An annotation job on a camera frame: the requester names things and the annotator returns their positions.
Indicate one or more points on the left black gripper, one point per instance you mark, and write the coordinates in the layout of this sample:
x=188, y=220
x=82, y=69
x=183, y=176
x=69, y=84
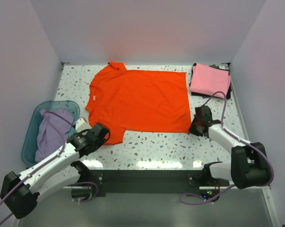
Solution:
x=101, y=142

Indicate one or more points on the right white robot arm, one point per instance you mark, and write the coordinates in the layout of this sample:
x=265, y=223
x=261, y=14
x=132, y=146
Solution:
x=249, y=164

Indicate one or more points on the pink folded t shirt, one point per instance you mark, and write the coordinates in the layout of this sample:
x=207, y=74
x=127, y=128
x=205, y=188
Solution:
x=210, y=79

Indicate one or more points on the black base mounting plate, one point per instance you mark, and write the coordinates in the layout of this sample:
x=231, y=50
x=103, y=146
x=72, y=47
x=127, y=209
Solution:
x=143, y=182

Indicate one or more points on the orange t shirt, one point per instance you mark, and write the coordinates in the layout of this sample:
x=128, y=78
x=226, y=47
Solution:
x=138, y=100

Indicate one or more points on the teal plastic basket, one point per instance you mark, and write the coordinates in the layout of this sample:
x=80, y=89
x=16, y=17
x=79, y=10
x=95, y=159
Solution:
x=30, y=143

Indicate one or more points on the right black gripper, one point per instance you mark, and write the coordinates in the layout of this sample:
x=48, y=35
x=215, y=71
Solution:
x=191, y=129

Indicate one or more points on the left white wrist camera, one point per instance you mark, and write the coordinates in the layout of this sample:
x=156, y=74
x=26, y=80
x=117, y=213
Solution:
x=81, y=124

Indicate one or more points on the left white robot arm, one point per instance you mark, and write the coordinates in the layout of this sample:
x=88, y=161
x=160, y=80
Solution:
x=22, y=192

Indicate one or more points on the lavender t shirt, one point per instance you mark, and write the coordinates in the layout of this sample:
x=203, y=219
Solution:
x=48, y=139

